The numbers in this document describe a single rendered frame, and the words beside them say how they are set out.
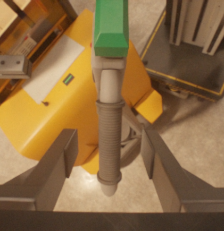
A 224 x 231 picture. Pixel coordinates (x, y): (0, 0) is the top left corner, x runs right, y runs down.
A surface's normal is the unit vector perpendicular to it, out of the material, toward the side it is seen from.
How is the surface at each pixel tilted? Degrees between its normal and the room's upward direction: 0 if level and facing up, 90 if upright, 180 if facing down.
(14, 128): 0
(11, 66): 16
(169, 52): 0
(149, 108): 22
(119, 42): 47
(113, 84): 40
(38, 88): 0
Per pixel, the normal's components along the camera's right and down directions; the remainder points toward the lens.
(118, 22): 0.01, -0.22
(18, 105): -0.26, -0.21
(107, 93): -0.26, 0.26
